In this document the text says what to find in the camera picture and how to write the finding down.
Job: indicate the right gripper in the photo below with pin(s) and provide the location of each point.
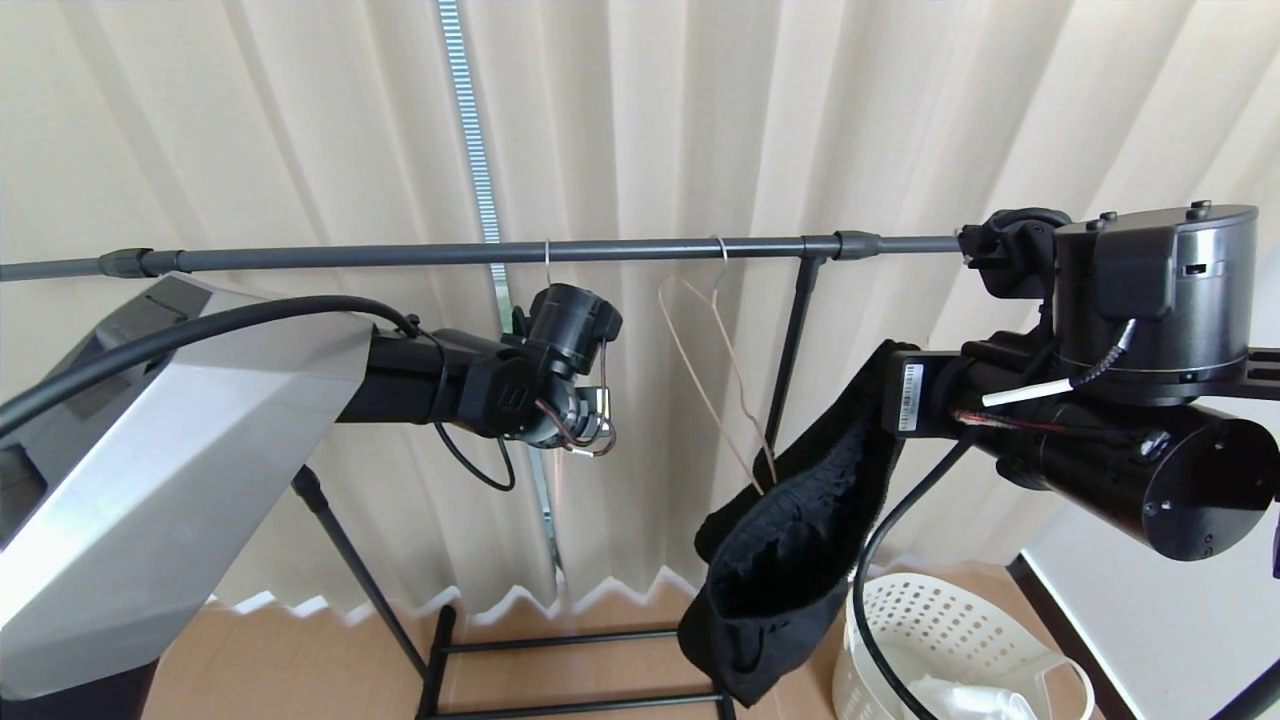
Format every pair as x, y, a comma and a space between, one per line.
1150, 480

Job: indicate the pink clothes hanger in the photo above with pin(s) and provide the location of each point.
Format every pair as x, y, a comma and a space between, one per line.
547, 265
724, 265

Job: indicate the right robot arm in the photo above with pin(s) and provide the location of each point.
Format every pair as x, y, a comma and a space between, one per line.
1170, 300

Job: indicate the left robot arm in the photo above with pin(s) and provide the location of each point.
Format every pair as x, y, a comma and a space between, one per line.
150, 480

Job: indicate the white laundry basket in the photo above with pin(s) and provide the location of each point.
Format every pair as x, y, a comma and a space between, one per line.
950, 620

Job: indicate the black clothes rack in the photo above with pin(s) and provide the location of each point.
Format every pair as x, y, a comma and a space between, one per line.
350, 256

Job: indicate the white garment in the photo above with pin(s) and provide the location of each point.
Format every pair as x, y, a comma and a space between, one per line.
960, 700

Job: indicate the beige curtain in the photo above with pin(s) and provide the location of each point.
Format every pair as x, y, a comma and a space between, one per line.
250, 120

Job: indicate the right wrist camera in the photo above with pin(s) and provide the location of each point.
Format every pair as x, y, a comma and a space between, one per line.
1010, 255

